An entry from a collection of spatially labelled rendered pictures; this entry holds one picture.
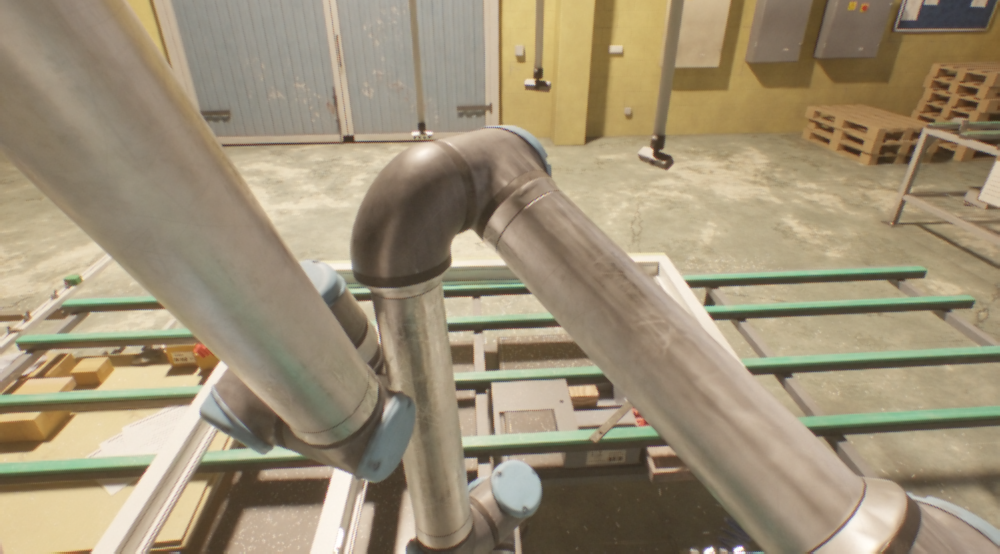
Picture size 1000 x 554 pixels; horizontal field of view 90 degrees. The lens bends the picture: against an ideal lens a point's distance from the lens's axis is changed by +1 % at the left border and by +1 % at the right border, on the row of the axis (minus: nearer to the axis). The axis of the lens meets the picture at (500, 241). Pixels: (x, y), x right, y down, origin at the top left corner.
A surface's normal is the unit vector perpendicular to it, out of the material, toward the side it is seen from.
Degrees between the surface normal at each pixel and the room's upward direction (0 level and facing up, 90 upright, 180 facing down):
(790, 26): 90
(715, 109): 90
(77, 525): 0
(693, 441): 77
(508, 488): 26
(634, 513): 0
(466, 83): 90
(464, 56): 90
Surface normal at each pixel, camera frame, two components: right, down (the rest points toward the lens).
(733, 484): -0.63, 0.15
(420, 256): 0.48, 0.22
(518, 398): 0.00, -0.89
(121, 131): 0.76, 0.40
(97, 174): 0.34, 0.65
